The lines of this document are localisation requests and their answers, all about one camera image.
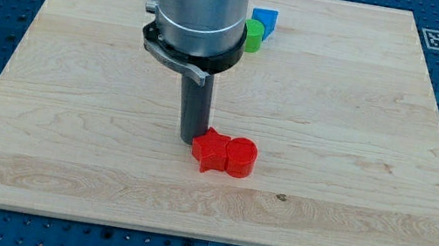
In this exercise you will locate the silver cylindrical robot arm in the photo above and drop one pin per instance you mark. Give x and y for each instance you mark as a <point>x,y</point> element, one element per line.
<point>202,28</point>

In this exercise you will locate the red star block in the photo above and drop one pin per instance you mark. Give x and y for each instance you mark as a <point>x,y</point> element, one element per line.
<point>210,150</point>

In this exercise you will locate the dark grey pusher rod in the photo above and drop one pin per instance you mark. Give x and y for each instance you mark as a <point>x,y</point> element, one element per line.
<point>195,108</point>

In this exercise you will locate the red cylinder block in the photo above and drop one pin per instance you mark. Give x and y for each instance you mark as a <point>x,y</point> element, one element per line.
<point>241,157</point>

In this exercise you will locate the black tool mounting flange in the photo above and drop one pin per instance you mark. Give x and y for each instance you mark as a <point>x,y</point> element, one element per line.
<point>195,68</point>

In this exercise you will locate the green cylinder block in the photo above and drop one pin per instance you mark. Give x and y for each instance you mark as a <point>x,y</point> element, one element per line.
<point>255,33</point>

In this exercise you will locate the blue block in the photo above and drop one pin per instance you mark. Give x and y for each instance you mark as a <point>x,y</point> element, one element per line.
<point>268,18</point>

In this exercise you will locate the light wooden board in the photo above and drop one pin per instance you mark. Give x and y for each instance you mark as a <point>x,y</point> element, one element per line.
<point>338,101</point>

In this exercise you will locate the white fiducial marker tag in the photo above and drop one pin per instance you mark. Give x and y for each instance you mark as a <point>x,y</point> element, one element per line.
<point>431,39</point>

